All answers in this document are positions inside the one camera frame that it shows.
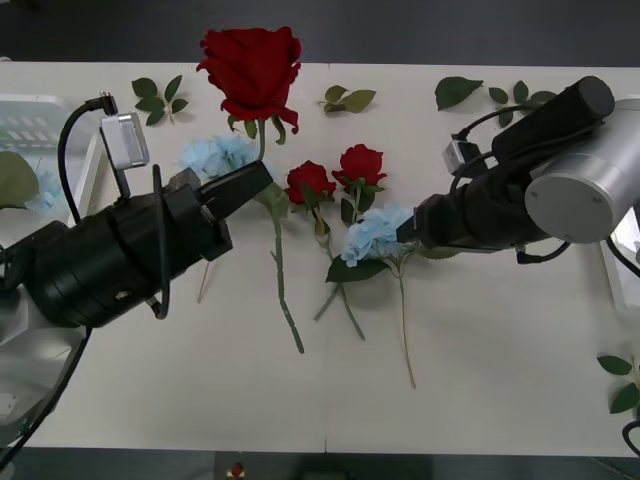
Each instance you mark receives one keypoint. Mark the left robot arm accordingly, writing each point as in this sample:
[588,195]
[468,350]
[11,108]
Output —
[75,270]

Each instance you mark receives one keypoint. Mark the small red rose green stem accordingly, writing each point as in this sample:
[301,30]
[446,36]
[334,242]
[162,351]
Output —
[307,180]
[360,165]

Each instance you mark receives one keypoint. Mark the shallow white box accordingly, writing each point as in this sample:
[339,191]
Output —
[90,170]
[617,280]

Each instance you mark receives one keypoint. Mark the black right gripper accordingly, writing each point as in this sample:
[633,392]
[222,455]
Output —
[445,220]

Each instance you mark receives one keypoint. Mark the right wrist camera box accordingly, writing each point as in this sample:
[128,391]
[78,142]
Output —
[457,156]

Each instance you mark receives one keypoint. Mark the dark green five-leaf twig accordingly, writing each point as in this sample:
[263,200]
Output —
[145,87]

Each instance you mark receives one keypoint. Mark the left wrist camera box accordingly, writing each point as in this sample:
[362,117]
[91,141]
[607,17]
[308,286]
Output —
[125,142]

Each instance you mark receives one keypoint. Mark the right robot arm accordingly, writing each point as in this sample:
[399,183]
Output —
[575,175]

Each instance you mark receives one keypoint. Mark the green twig with small leaves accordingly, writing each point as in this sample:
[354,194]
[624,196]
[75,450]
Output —
[520,91]

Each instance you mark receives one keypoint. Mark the single large green leaf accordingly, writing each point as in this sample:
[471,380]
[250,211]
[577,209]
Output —
[452,92]

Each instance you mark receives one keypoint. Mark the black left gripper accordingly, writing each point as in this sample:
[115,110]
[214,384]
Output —
[200,235]

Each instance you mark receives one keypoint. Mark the large red rose green stem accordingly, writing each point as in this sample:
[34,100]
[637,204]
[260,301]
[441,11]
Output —
[250,70]

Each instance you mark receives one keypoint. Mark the yellow-green leaf twig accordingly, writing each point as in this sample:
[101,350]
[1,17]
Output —
[357,100]

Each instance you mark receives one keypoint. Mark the green leaf twig yellow stem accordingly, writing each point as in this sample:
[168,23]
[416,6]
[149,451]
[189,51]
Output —
[615,365]

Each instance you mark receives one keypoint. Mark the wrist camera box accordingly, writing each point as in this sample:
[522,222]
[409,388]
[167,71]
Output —
[125,142]
[457,156]

